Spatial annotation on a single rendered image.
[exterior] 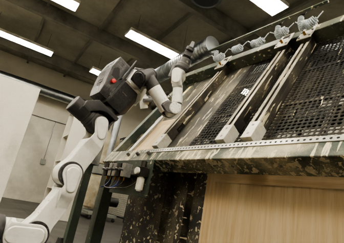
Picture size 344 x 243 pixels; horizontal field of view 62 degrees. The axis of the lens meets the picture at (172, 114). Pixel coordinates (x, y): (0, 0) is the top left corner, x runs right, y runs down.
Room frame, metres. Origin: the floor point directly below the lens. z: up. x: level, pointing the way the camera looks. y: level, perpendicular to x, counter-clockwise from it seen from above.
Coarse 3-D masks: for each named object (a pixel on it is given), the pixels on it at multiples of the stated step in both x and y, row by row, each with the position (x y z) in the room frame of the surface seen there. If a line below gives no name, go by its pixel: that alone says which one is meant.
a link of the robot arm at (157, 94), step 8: (152, 88) 1.68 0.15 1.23; (160, 88) 1.69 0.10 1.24; (152, 96) 1.71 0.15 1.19; (160, 96) 1.69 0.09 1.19; (160, 104) 1.70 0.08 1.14; (168, 104) 1.70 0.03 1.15; (176, 104) 1.70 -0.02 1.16; (160, 112) 1.76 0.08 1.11; (168, 112) 1.70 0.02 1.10; (176, 112) 1.70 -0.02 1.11
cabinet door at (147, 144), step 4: (168, 120) 2.29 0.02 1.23; (172, 120) 2.24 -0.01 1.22; (160, 124) 2.34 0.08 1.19; (164, 124) 2.29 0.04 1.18; (168, 124) 2.23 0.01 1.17; (156, 128) 2.33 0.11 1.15; (160, 128) 2.28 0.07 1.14; (164, 128) 2.22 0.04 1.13; (152, 132) 2.31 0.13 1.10; (156, 132) 2.27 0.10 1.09; (160, 132) 2.21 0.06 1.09; (148, 136) 2.30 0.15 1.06; (152, 136) 2.26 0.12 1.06; (156, 136) 2.21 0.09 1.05; (144, 140) 2.29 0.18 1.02; (148, 140) 2.24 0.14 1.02; (152, 140) 2.20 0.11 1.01; (140, 144) 2.28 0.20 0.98; (144, 144) 2.23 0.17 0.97; (148, 144) 2.18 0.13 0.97; (152, 144) 2.13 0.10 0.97; (136, 148) 2.26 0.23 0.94; (140, 148) 2.21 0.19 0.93; (144, 148) 2.16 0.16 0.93; (148, 148) 2.11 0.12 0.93; (152, 148) 2.07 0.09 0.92
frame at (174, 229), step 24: (168, 192) 2.05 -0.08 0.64; (192, 192) 1.88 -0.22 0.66; (96, 216) 2.38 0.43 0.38; (144, 216) 2.28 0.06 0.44; (168, 216) 2.06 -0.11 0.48; (192, 216) 1.87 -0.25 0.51; (96, 240) 2.41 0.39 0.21; (120, 240) 2.49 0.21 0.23; (144, 240) 2.23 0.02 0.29; (168, 240) 2.02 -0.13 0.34; (192, 240) 1.84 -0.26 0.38
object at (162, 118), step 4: (192, 88) 2.55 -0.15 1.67; (188, 92) 2.52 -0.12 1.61; (184, 96) 2.50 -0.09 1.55; (160, 120) 2.37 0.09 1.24; (164, 120) 2.40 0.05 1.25; (156, 124) 2.35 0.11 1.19; (152, 128) 2.33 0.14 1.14; (148, 132) 2.32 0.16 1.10; (144, 136) 2.30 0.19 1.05; (140, 140) 2.28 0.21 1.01; (136, 144) 2.27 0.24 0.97; (132, 148) 2.26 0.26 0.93
